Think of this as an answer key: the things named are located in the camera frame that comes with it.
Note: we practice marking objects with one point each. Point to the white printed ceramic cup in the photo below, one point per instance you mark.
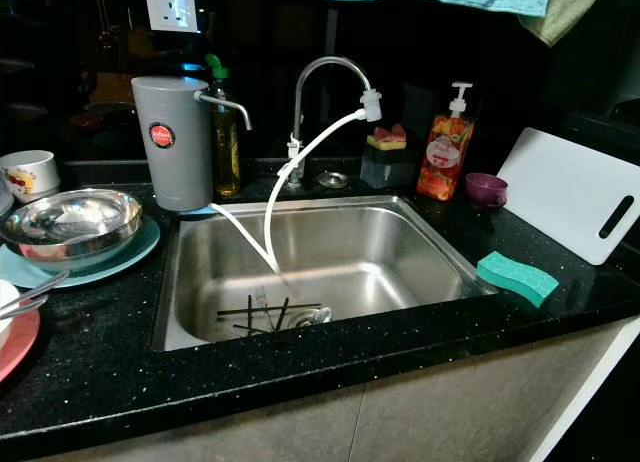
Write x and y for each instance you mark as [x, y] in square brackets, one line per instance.
[32, 174]

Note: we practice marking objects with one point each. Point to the steel bowl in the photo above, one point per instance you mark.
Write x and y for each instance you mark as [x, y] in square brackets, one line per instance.
[70, 222]

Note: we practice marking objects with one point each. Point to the white bowl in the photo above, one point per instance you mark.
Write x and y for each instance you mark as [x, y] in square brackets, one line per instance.
[7, 317]

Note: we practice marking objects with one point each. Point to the pink plate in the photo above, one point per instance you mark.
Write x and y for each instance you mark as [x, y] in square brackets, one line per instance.
[24, 347]

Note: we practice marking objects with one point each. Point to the teal plate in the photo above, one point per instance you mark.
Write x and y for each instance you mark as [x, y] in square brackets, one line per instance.
[128, 262]

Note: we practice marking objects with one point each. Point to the grey water filter jug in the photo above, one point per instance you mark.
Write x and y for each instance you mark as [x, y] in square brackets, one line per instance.
[170, 167]

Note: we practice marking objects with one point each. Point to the black chopstick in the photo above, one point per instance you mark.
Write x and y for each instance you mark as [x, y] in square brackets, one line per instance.
[281, 317]
[238, 310]
[250, 317]
[260, 327]

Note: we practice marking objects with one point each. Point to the steel sink drain strainer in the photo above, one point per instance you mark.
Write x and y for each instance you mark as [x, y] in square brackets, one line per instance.
[300, 324]

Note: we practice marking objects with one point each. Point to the chrome gooseneck faucet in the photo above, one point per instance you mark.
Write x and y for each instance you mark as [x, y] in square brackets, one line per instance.
[298, 112]

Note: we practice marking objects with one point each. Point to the steel spoon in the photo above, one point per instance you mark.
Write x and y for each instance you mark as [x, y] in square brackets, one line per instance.
[320, 317]

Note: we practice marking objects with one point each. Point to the round steel countertop cap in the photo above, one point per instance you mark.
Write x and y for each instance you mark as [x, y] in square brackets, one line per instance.
[332, 179]

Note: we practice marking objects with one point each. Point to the stainless steel sink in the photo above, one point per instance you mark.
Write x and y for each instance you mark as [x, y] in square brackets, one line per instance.
[380, 252]

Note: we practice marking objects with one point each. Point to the black sponge holder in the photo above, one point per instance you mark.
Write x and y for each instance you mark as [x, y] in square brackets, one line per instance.
[385, 169]

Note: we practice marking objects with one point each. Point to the yellow pink sponge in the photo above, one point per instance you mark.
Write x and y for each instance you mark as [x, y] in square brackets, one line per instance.
[387, 140]

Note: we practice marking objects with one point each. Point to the orange dish soap pump bottle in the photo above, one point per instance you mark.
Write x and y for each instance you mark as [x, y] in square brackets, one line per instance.
[445, 162]

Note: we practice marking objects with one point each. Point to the purple cup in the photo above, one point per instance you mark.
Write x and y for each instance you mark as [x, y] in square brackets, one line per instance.
[485, 189]

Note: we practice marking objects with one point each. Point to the green sponge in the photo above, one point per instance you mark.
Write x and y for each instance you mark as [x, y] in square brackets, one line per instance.
[515, 275]

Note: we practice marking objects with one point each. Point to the white cutting board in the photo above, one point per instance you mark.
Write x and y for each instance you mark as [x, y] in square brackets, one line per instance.
[560, 187]

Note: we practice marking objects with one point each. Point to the olive green towel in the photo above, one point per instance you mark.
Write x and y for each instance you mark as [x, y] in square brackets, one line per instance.
[570, 12]

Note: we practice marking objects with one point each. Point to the white wall socket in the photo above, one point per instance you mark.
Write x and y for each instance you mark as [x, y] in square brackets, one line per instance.
[170, 7]

